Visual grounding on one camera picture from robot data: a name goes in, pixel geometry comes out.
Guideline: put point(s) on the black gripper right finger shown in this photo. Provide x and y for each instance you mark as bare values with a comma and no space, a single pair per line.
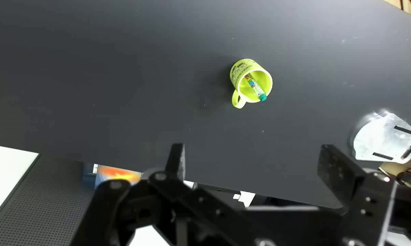
373,205

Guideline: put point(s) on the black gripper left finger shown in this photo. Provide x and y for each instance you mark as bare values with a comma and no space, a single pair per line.
137,205

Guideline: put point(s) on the yellow-green mug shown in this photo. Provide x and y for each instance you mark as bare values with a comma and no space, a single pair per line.
241,73

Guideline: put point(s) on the blue and orange box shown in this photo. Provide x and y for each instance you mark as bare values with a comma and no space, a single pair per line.
111,175

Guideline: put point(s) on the white sheet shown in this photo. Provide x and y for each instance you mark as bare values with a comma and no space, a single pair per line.
5,178

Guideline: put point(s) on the black panel with white frame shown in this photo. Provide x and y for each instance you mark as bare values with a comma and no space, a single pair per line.
46,205

